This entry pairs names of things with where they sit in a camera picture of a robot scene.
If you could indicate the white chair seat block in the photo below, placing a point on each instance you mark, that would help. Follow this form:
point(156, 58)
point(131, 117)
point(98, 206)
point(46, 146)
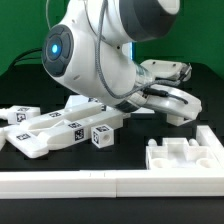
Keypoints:
point(179, 153)

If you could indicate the long white chair side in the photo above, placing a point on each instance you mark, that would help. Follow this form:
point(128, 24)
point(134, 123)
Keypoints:
point(63, 135)

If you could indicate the white piece at left edge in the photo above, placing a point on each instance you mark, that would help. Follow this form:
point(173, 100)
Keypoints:
point(2, 138)

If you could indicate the white cube with hole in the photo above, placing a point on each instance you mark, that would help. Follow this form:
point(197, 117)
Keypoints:
point(102, 136)

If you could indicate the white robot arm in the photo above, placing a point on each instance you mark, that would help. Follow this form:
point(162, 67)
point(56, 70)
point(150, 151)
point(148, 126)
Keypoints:
point(84, 53)

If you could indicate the white U-shaped border frame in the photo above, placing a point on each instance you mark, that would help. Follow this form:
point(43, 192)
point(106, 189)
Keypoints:
point(121, 183)

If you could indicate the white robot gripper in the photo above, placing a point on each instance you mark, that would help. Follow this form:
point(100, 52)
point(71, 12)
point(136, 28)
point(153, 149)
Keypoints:
point(160, 89)

